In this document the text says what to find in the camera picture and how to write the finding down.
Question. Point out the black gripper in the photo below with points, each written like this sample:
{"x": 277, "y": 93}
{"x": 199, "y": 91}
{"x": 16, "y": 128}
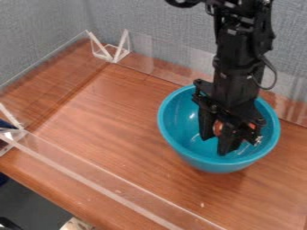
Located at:
{"x": 227, "y": 100}

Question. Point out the red toy mushroom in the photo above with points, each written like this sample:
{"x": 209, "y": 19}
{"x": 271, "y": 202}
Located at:
{"x": 217, "y": 128}

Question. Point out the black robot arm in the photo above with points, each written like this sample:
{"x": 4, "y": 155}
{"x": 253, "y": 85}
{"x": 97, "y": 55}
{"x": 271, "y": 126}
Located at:
{"x": 243, "y": 34}

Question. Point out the blue plastic bowl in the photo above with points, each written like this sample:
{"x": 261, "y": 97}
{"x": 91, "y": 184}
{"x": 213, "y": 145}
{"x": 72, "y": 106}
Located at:
{"x": 177, "y": 127}

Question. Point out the clear acrylic back barrier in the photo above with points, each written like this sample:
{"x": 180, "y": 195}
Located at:
{"x": 179, "y": 63}

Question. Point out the clear acrylic barrier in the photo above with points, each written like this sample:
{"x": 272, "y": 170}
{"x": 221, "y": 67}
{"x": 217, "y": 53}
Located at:
{"x": 179, "y": 63}
{"x": 72, "y": 176}

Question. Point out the clear acrylic front barrier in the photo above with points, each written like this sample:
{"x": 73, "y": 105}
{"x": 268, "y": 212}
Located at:
{"x": 72, "y": 176}

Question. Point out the clear acrylic corner bracket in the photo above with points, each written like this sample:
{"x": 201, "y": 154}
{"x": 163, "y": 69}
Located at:
{"x": 108, "y": 52}

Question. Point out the clear acrylic left bracket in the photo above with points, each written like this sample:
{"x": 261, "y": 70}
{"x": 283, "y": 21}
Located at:
{"x": 12, "y": 131}

